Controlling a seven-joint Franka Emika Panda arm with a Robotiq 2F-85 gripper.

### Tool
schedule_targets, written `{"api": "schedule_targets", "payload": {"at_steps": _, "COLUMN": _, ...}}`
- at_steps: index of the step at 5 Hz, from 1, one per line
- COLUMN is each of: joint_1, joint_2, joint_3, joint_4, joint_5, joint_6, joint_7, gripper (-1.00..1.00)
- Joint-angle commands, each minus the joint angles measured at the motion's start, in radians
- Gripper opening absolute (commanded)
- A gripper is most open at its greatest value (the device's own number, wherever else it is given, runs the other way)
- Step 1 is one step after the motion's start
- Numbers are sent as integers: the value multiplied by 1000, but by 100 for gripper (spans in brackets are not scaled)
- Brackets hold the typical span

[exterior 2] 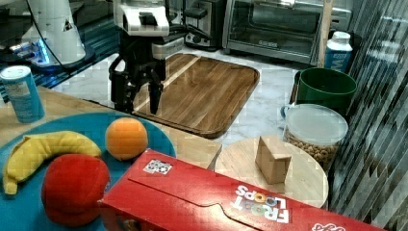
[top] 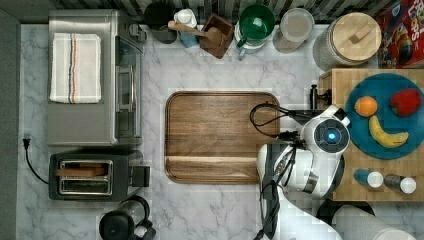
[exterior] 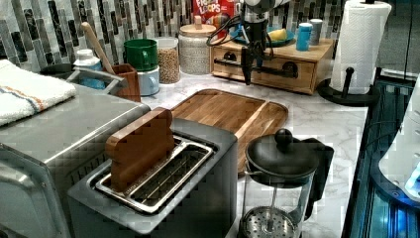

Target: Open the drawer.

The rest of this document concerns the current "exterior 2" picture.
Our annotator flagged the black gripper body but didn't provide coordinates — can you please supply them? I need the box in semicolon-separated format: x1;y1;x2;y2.
109;32;166;87

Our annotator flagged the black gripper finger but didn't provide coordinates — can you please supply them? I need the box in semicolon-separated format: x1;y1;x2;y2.
148;70;164;115
110;70;140;114

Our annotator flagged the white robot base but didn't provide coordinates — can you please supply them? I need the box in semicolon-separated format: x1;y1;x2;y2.
22;0;94;68

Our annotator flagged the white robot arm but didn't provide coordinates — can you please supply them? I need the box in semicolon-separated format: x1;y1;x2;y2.
109;0;172;114

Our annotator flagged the wooden tray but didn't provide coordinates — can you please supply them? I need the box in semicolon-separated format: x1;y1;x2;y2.
134;54;260;139

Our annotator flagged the orange fruit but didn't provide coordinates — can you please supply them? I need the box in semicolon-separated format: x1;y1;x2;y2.
105;117;148;161

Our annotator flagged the black toaster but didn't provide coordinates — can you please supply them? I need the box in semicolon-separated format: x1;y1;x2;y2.
183;0;226;52

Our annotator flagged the blue salt shaker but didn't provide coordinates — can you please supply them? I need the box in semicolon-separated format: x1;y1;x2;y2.
1;65;44;123

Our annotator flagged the Froot Loops cereal box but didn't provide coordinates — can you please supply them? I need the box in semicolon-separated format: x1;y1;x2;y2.
100;150;385;231

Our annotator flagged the red apple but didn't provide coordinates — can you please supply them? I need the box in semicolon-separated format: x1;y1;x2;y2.
41;154;110;227

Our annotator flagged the yellow banana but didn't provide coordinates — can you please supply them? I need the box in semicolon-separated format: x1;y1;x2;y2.
3;131;102;195

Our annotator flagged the stainless toaster oven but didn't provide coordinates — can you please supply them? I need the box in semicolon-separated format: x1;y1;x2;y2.
221;0;354;66

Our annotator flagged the green bowl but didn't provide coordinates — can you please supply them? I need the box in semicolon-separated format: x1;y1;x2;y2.
294;67;357;116

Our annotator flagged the clear cereal container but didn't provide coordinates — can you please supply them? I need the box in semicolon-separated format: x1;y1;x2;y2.
280;104;348;170

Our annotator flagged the jar with wooden lid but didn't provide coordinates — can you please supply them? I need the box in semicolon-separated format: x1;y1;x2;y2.
215;135;328;208

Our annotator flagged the blue white bottle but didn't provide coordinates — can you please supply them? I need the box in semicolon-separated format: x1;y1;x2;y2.
324;31;353;72

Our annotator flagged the wooden utensil handle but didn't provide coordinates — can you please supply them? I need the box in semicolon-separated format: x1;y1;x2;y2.
317;0;334;67

